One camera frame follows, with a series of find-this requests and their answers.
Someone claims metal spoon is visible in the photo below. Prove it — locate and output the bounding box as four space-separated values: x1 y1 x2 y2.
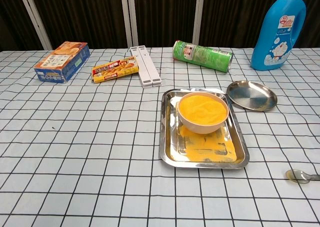
285 169 320 185

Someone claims rectangular steel tray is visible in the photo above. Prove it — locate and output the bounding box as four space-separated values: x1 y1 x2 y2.
158 87 250 170

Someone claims beige round bowl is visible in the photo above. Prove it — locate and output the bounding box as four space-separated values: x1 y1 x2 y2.
177 91 230 135

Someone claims long white flat bar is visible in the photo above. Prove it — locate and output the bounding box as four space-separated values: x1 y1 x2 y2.
136 45 163 87
129 46 154 88

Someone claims yellow curry box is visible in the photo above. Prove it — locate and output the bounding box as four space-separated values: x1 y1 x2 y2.
91 55 140 84

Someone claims green chip can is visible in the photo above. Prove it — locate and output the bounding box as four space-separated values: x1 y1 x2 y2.
172 39 234 74

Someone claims black grid white tablecloth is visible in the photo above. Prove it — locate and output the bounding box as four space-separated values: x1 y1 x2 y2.
0 46 320 227

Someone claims round steel plate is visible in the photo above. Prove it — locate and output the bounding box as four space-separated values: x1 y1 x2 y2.
226 80 278 112

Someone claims orange and blue biscuit box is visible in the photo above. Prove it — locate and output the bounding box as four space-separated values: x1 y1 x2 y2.
33 41 91 84

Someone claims blue detergent bottle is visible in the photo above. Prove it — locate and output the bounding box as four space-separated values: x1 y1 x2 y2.
250 0 307 72

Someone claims dark folding screen white frame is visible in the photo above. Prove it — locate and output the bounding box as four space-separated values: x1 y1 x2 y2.
0 0 320 52

